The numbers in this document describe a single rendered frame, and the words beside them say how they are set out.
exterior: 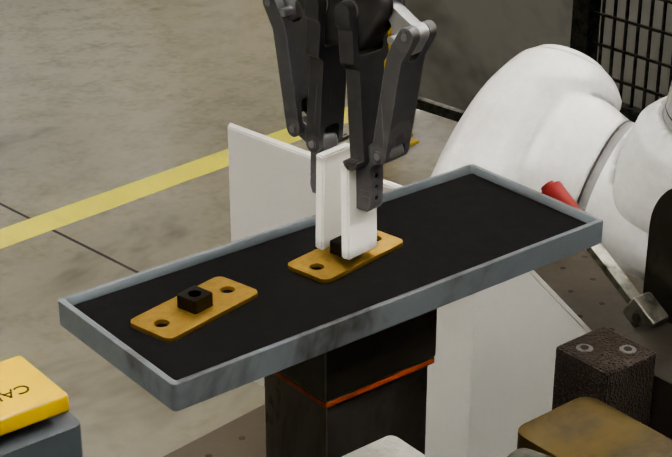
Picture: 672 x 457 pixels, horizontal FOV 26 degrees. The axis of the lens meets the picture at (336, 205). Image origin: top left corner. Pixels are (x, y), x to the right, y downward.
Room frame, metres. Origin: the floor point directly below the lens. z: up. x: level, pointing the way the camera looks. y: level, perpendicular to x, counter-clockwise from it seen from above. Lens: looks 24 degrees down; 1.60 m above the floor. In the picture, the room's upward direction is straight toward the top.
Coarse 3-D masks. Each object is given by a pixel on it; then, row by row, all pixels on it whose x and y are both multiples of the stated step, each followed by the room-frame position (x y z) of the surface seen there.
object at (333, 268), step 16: (336, 240) 0.90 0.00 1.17; (384, 240) 0.92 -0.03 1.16; (400, 240) 0.92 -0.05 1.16; (304, 256) 0.90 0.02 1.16; (320, 256) 0.90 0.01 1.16; (336, 256) 0.90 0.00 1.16; (368, 256) 0.90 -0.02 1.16; (304, 272) 0.87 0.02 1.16; (320, 272) 0.87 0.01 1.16; (336, 272) 0.87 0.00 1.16
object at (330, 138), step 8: (304, 120) 0.92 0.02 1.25; (304, 128) 0.92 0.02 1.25; (328, 128) 0.92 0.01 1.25; (304, 136) 0.92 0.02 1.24; (328, 136) 0.91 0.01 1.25; (336, 136) 0.92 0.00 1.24; (328, 144) 0.91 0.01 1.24; (336, 144) 0.92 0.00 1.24; (320, 152) 0.91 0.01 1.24; (312, 160) 0.92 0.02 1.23; (312, 168) 0.92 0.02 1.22; (312, 176) 0.92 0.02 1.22; (312, 184) 0.92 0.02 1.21
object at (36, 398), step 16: (0, 368) 0.75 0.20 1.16; (16, 368) 0.75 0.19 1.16; (32, 368) 0.75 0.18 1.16; (0, 384) 0.73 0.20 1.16; (16, 384) 0.73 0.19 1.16; (32, 384) 0.73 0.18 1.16; (48, 384) 0.73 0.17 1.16; (0, 400) 0.72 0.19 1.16; (16, 400) 0.72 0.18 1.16; (32, 400) 0.72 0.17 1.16; (48, 400) 0.72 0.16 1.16; (64, 400) 0.72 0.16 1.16; (0, 416) 0.70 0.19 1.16; (16, 416) 0.70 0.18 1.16; (32, 416) 0.71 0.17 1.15; (48, 416) 0.72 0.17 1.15; (0, 432) 0.70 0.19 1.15
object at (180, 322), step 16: (192, 288) 0.83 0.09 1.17; (208, 288) 0.85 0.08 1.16; (224, 288) 0.85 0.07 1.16; (240, 288) 0.85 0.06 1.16; (160, 304) 0.83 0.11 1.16; (176, 304) 0.83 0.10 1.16; (192, 304) 0.82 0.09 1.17; (208, 304) 0.82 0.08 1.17; (224, 304) 0.83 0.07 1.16; (240, 304) 0.83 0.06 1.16; (144, 320) 0.81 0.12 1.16; (160, 320) 0.81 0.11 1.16; (176, 320) 0.81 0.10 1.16; (192, 320) 0.81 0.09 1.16; (208, 320) 0.81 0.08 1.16; (160, 336) 0.79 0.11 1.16; (176, 336) 0.79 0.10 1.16
